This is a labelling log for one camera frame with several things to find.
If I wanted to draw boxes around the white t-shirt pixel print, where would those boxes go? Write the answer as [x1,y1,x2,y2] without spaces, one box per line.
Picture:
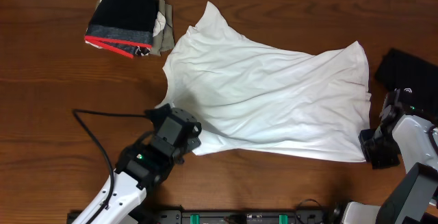
[163,3,371,162]

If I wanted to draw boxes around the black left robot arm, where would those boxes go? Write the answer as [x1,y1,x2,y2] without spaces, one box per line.
[66,104,202,224]

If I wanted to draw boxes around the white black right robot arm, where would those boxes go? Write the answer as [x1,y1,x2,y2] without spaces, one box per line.
[340,114,437,224]

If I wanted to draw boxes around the black t-shirt white logo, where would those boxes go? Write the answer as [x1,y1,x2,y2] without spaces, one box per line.
[374,49,437,118]

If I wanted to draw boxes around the olive grey folded garment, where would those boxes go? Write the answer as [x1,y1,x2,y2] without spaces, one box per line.
[149,0,175,56]

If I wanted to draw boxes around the black folded garment pink trim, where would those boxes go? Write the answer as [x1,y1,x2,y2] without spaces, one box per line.
[84,0,159,59]

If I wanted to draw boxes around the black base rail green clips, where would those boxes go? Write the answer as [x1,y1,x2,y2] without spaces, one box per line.
[66,199,343,224]

